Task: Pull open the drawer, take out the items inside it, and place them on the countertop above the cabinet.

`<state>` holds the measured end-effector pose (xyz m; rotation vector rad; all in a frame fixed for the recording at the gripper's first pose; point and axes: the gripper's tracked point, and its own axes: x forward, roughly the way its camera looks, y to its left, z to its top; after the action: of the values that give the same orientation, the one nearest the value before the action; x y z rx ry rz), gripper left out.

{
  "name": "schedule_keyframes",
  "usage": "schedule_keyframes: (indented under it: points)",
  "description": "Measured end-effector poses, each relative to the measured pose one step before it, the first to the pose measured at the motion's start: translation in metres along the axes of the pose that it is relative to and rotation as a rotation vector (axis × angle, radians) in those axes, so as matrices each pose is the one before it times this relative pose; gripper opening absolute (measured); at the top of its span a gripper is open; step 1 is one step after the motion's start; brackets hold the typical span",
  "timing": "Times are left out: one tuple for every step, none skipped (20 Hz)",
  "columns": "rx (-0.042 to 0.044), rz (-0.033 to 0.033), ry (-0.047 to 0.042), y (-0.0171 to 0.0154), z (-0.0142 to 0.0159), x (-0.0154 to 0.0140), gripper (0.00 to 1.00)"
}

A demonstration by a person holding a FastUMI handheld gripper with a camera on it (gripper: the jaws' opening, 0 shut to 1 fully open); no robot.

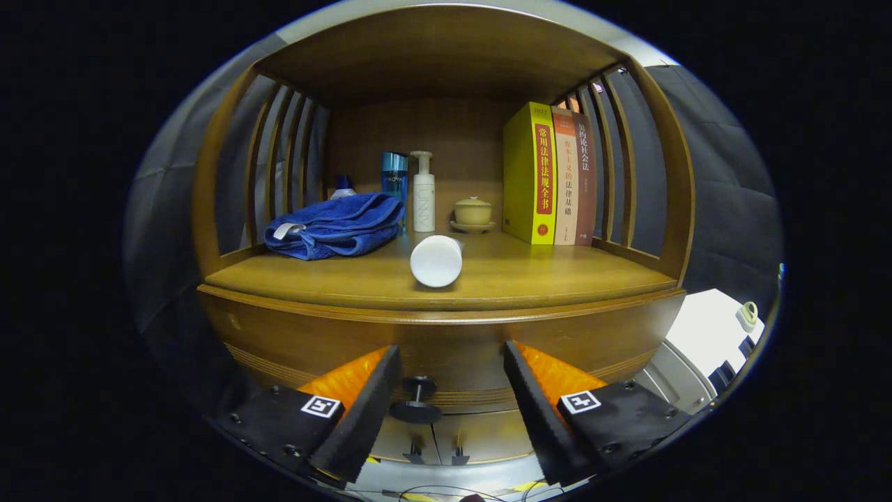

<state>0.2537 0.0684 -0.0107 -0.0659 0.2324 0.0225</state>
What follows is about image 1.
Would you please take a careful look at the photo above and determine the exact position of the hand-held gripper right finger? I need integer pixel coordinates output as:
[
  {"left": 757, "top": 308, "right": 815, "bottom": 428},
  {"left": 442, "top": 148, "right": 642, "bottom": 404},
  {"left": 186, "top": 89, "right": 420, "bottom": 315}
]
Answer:
[{"left": 502, "top": 340, "right": 695, "bottom": 487}]

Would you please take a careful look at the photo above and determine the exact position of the wooden drawer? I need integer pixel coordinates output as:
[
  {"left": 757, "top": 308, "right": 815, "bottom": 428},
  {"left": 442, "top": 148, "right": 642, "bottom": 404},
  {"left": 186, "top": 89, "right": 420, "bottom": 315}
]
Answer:
[{"left": 197, "top": 286, "right": 687, "bottom": 409}]

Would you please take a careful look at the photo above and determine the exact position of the wooden cabinet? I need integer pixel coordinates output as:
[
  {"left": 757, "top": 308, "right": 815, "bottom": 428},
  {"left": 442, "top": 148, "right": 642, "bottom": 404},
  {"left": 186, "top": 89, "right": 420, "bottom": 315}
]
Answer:
[{"left": 192, "top": 3, "right": 698, "bottom": 468}]

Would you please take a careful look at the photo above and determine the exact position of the beige lidded tea cup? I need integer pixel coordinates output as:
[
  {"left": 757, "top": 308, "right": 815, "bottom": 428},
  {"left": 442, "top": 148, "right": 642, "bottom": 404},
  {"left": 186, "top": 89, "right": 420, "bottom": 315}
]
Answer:
[{"left": 454, "top": 196, "right": 493, "bottom": 225}]

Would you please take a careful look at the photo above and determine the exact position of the white and green tube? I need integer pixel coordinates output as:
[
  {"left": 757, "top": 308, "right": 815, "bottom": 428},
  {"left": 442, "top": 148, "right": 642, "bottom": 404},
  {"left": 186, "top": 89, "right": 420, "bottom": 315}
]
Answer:
[{"left": 410, "top": 235, "right": 465, "bottom": 289}]

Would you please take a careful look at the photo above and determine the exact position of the thick yellow book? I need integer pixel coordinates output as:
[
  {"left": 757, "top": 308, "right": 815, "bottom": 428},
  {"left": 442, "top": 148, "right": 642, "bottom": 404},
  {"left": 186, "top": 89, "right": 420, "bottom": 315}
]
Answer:
[{"left": 502, "top": 102, "right": 558, "bottom": 246}]

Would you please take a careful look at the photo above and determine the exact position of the wooden cabinet door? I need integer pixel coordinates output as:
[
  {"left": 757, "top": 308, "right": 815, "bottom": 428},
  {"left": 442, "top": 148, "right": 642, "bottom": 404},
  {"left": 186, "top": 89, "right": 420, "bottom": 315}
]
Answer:
[
  {"left": 432, "top": 410, "right": 537, "bottom": 464},
  {"left": 369, "top": 415, "right": 443, "bottom": 466}
]

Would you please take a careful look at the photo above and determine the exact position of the orange and white book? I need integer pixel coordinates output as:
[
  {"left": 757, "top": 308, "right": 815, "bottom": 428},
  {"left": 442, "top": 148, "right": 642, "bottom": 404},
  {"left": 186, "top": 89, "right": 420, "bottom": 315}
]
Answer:
[{"left": 551, "top": 106, "right": 580, "bottom": 246}]

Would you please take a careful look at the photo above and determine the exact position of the brown book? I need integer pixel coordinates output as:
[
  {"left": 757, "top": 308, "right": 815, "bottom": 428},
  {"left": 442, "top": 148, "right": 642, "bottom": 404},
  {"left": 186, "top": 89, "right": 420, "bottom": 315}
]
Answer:
[{"left": 573, "top": 112, "right": 598, "bottom": 246}]

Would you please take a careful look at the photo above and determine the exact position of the tall blue bottle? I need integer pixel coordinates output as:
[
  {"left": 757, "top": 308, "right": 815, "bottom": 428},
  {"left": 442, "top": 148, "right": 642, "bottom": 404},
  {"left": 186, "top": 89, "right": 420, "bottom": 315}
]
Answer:
[{"left": 380, "top": 152, "right": 410, "bottom": 231}]

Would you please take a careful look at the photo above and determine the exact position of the white pump bottle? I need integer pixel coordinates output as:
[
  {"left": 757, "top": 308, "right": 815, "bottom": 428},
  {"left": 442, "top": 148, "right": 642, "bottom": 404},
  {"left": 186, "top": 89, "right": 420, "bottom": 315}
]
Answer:
[{"left": 410, "top": 151, "right": 436, "bottom": 233}]

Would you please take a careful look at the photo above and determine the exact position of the black drawer knob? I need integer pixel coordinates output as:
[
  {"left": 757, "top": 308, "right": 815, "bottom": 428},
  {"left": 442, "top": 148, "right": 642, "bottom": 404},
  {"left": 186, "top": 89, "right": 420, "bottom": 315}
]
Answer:
[{"left": 390, "top": 376, "right": 443, "bottom": 425}]

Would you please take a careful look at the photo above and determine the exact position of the blue folded towel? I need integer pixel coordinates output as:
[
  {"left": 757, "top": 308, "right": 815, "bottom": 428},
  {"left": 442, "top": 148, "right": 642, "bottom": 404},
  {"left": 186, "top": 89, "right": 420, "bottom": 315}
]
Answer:
[{"left": 264, "top": 193, "right": 406, "bottom": 261}]

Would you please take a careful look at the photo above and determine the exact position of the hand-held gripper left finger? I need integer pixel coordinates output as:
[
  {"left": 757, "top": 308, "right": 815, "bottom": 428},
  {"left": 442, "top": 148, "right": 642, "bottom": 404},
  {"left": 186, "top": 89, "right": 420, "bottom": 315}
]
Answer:
[{"left": 211, "top": 344, "right": 403, "bottom": 487}]

